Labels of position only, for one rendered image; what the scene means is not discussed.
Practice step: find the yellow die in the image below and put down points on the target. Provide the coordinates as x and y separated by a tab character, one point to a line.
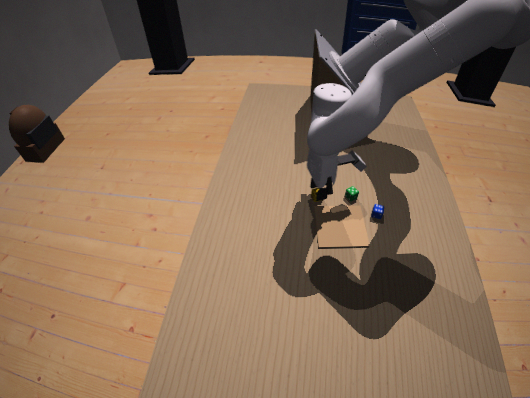
314	194

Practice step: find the peach square mat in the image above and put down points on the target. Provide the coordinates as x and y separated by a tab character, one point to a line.
340	226

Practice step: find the blue die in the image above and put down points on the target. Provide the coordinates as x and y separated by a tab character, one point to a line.
377	211

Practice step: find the green die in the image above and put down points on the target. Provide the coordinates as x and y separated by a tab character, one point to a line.
351	193

